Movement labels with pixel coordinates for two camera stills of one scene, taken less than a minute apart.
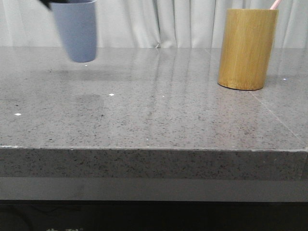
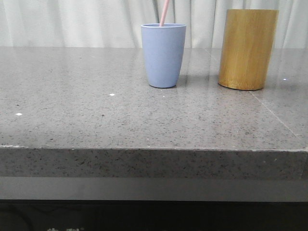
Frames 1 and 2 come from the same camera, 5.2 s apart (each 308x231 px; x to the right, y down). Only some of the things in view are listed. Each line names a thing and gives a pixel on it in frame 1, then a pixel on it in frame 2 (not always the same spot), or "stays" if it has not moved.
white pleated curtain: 149,23 stays
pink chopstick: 275,5 -> 164,11
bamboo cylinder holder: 248,40 stays
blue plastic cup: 77,22 -> 164,48
